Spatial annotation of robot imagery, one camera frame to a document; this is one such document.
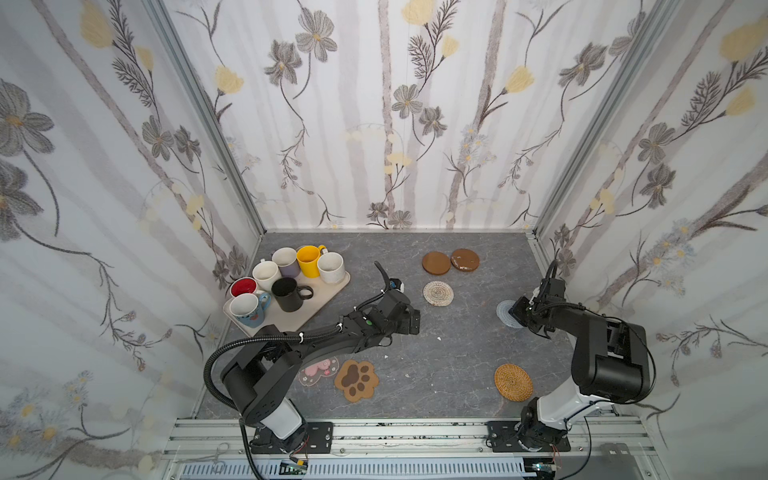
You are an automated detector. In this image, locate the blue grey woven coaster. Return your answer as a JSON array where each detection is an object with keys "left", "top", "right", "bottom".
[{"left": 496, "top": 300, "right": 522, "bottom": 329}]

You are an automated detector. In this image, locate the woven multicolour round coaster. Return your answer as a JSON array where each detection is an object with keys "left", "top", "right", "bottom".
[{"left": 422, "top": 281, "right": 454, "bottom": 307}]

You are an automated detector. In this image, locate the brown cork round coaster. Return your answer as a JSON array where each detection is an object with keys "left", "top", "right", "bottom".
[{"left": 422, "top": 251, "right": 452, "bottom": 276}]

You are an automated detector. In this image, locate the rattan wicker round coaster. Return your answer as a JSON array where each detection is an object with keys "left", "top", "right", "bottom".
[{"left": 494, "top": 364, "right": 534, "bottom": 402}]

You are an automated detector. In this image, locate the brown paw coaster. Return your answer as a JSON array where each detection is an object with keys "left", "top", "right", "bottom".
[{"left": 334, "top": 360, "right": 380, "bottom": 403}]

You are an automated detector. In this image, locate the dark brown glossy coaster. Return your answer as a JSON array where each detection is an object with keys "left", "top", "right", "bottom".
[{"left": 450, "top": 248, "right": 481, "bottom": 272}]

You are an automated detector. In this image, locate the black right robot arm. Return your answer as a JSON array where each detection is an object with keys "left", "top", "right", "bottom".
[{"left": 509, "top": 277, "right": 655, "bottom": 451}]

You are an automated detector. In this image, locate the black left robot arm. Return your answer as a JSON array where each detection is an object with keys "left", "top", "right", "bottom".
[{"left": 203, "top": 289, "right": 421, "bottom": 450}]

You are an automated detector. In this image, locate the white speckled cup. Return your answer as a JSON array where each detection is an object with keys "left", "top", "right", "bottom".
[{"left": 317, "top": 251, "right": 346, "bottom": 285}]

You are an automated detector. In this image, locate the pink flower coaster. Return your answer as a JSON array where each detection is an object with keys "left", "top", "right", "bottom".
[{"left": 298, "top": 357, "right": 340, "bottom": 387}]

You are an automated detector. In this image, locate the beige serving tray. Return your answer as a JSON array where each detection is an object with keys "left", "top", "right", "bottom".
[{"left": 222, "top": 272, "right": 351, "bottom": 336}]

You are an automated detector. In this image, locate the yellow mug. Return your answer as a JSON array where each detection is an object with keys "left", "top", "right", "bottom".
[{"left": 296, "top": 245, "right": 326, "bottom": 278}]

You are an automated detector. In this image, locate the black ceramic mug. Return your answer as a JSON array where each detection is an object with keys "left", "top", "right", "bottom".
[{"left": 271, "top": 278, "right": 314, "bottom": 313}]

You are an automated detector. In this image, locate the lavender mug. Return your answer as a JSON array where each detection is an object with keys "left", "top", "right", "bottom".
[{"left": 272, "top": 247, "right": 301, "bottom": 278}]

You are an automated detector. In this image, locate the plain white mug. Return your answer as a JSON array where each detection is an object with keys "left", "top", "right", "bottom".
[{"left": 251, "top": 259, "right": 282, "bottom": 292}]

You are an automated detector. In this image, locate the white mug red inside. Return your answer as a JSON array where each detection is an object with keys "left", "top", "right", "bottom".
[{"left": 228, "top": 276, "right": 258, "bottom": 298}]

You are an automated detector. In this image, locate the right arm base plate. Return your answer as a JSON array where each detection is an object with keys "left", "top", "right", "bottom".
[{"left": 486, "top": 420, "right": 571, "bottom": 453}]

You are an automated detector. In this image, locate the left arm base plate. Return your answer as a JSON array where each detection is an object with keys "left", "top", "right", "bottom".
[{"left": 248, "top": 422, "right": 334, "bottom": 455}]

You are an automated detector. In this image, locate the white mug blue handle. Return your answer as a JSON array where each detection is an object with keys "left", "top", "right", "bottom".
[{"left": 227, "top": 291, "right": 272, "bottom": 328}]

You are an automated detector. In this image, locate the aluminium corner post right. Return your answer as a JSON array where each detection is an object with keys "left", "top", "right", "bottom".
[{"left": 531, "top": 0, "right": 680, "bottom": 240}]

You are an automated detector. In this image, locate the aluminium corner post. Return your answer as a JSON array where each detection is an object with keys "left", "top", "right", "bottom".
[
  {"left": 531, "top": 0, "right": 680, "bottom": 240},
  {"left": 142, "top": 0, "right": 267, "bottom": 240}
]

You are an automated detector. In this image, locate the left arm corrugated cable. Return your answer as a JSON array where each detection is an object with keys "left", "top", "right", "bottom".
[{"left": 202, "top": 326, "right": 343, "bottom": 480}]

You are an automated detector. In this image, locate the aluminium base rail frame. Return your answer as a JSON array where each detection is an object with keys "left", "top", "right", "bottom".
[{"left": 162, "top": 415, "right": 670, "bottom": 479}]

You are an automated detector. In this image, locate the aluminium corner post left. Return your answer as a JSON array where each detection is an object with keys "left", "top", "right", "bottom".
[{"left": 142, "top": 0, "right": 267, "bottom": 240}]

